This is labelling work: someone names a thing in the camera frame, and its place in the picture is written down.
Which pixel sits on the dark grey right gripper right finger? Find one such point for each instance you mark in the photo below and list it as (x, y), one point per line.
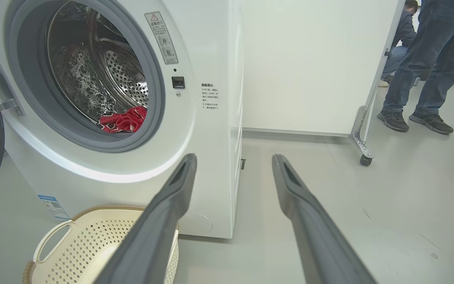
(321, 244)

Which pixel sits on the grey warning sticker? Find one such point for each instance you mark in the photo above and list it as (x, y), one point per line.
(162, 37)

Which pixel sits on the crouching person in blue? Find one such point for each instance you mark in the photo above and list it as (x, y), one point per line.
(404, 31)

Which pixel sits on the blue energy label sticker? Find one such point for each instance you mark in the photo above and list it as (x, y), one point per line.
(53, 207)

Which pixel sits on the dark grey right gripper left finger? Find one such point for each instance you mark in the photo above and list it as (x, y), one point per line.
(148, 244)

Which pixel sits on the cream perforated laundry basket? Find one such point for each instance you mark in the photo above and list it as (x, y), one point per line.
(81, 244)

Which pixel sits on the red and white garment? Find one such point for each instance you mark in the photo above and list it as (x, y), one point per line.
(126, 120)

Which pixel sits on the black printed text label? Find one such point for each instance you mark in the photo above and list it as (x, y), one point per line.
(210, 96)

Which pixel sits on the white front-load washing machine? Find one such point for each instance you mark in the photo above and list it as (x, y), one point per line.
(207, 51)

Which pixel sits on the standing person in jeans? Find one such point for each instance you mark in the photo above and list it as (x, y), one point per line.
(436, 59)

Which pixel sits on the right metal leg with caster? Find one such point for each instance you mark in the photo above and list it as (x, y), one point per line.
(309, 67)

